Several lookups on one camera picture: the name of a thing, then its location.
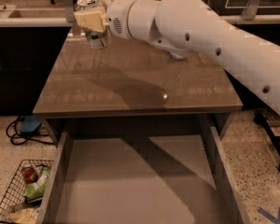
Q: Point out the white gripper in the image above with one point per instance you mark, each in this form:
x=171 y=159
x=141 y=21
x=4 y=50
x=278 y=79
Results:
x=116 y=19

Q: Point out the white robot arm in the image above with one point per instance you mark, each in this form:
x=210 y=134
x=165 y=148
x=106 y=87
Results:
x=182 y=26

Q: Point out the grey cabinet with glossy top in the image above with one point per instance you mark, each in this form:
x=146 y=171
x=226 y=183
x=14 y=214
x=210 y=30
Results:
x=131 y=78

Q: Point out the red can in basket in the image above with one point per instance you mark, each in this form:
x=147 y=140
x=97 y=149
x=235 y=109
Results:
x=29 y=174

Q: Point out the open grey top drawer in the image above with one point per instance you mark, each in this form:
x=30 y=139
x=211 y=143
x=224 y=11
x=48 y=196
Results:
x=142 y=178

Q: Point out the clear plastic water bottle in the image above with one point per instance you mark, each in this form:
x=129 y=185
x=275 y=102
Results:
x=178 y=57

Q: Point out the blue foot pedal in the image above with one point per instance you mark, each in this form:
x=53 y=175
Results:
x=30 y=125

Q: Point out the green snack bag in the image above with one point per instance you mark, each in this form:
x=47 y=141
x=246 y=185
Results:
x=36 y=189

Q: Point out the yellow snack bag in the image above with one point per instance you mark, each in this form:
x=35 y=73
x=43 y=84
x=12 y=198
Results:
x=24 y=216

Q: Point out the blue floor tape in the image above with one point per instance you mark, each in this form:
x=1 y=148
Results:
x=269 y=216

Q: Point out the grey metal post left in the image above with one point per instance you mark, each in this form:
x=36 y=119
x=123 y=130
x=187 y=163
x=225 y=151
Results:
x=69 y=10

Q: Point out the grey metal post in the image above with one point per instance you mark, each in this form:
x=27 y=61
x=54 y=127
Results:
x=250 y=11
x=69 y=10

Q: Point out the grey metal post right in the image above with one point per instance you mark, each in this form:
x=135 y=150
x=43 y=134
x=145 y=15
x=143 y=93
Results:
x=250 y=11

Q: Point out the black wire basket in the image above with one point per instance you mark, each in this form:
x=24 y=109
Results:
x=13 y=199

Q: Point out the black cart frame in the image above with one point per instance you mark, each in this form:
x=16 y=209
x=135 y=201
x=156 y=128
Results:
x=261 y=120

